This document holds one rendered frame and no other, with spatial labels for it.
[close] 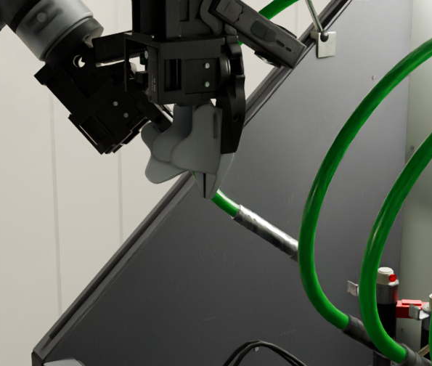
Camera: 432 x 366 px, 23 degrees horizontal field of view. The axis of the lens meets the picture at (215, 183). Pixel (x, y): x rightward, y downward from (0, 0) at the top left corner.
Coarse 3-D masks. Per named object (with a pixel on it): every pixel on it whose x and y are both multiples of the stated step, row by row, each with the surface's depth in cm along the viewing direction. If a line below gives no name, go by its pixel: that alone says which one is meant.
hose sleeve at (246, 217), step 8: (240, 208) 111; (232, 216) 112; (240, 216) 111; (248, 216) 111; (256, 216) 112; (240, 224) 112; (248, 224) 112; (256, 224) 112; (264, 224) 112; (256, 232) 112; (264, 232) 112; (272, 232) 112; (280, 232) 113; (272, 240) 112; (280, 240) 112; (288, 240) 113; (296, 240) 114; (280, 248) 113; (288, 248) 113; (296, 248) 113
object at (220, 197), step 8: (280, 0) 106; (288, 0) 106; (296, 0) 106; (264, 8) 106; (272, 8) 106; (280, 8) 106; (264, 16) 106; (272, 16) 106; (216, 192) 110; (216, 200) 111; (224, 200) 111; (224, 208) 111; (232, 208) 111
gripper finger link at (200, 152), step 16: (208, 112) 92; (192, 128) 92; (208, 128) 92; (176, 144) 91; (192, 144) 92; (208, 144) 93; (176, 160) 92; (192, 160) 92; (208, 160) 93; (224, 160) 93; (208, 176) 95; (224, 176) 94; (208, 192) 95
